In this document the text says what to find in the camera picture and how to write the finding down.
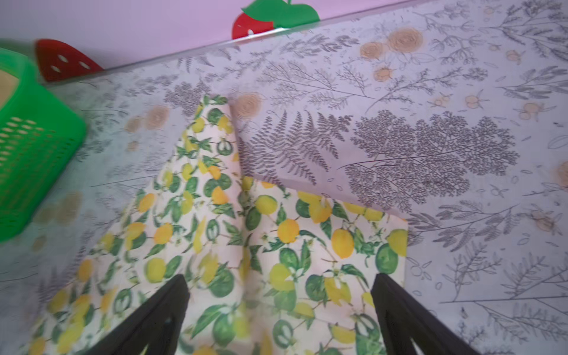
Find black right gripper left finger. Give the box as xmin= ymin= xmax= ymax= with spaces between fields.
xmin=87 ymin=275 xmax=190 ymax=354

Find lemon print skirt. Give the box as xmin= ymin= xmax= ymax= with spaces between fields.
xmin=22 ymin=96 xmax=408 ymax=354

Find green plastic basket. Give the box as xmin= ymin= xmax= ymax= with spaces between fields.
xmin=1 ymin=49 xmax=87 ymax=241

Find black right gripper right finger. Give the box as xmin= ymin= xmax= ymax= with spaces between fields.
xmin=371 ymin=274 xmax=479 ymax=355

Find tan folded skirt in basket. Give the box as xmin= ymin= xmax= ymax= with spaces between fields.
xmin=0 ymin=70 xmax=19 ymax=109

